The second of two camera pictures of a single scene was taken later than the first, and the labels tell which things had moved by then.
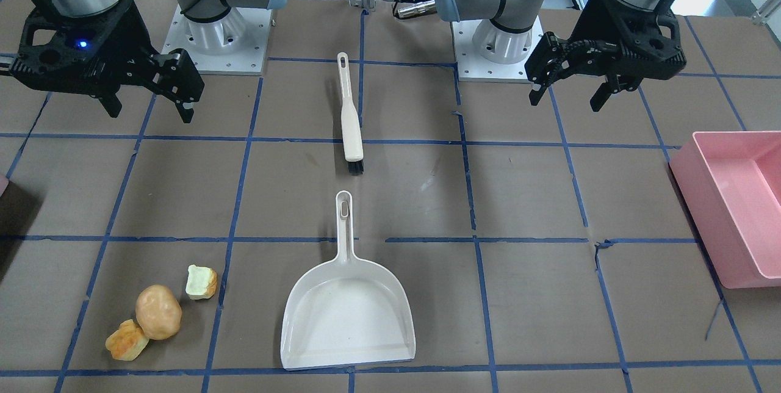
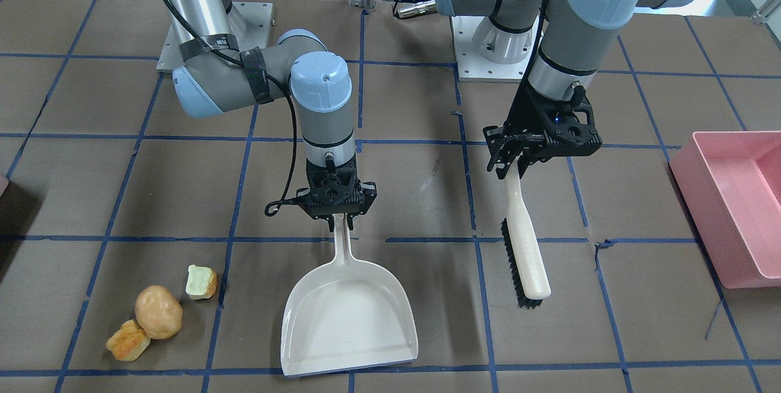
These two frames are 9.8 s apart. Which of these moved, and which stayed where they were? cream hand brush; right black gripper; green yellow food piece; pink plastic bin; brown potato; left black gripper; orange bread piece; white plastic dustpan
Moved: left black gripper; right black gripper; cream hand brush
Stayed: pink plastic bin; brown potato; green yellow food piece; white plastic dustpan; orange bread piece
